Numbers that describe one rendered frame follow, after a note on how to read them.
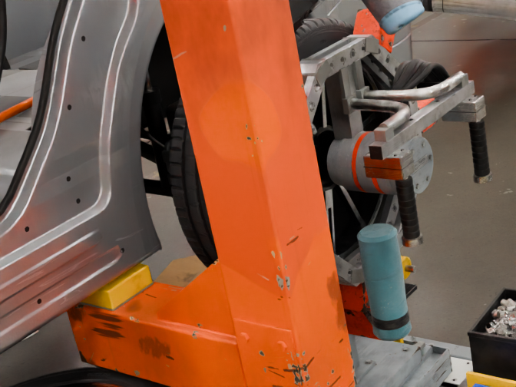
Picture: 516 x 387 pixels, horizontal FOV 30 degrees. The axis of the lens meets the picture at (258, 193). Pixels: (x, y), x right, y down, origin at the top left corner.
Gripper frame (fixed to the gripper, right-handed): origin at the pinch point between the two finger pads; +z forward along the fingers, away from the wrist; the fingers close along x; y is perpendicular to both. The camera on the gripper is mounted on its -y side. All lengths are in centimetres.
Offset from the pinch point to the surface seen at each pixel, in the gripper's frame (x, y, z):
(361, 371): -85, -10, 42
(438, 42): -86, 372, 252
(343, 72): -18.2, 1.4, -9.4
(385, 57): -23.3, 19.4, -6.0
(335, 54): -13.9, 1.5, -11.0
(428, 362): -100, 10, 42
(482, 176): -58, 14, -11
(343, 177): -37.0, -6.7, 3.3
